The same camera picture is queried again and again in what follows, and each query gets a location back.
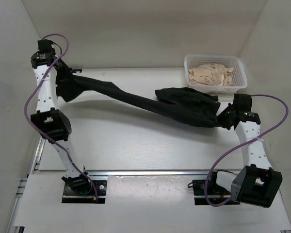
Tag black trousers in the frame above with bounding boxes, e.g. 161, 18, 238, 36
56, 67, 221, 128

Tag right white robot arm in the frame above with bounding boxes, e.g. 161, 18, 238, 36
204, 104, 283, 208

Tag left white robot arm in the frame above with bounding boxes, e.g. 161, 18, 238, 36
31, 52, 92, 195

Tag beige trousers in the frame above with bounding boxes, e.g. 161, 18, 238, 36
188, 64, 235, 86

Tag white plastic basket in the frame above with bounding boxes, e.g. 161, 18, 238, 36
184, 55, 247, 94

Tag black corner bracket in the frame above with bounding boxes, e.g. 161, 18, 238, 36
71, 69, 82, 73

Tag right aluminium frame rail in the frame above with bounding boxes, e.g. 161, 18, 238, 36
233, 93, 246, 112

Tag aluminium frame rail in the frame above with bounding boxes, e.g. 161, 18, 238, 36
16, 137, 46, 199
233, 93, 246, 112

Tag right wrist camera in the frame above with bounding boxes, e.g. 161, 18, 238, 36
232, 93, 253, 112

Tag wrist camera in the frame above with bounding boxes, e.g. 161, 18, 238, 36
232, 93, 253, 112
37, 39, 56, 54

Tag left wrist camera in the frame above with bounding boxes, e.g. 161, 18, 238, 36
37, 39, 56, 54

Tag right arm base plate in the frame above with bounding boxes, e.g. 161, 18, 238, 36
188, 180, 230, 206

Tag front aluminium rail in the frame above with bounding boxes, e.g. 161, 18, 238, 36
33, 169, 216, 177

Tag left aluminium frame rail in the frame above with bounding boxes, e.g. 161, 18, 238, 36
16, 137, 46, 199

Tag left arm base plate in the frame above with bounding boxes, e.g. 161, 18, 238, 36
62, 179, 107, 204

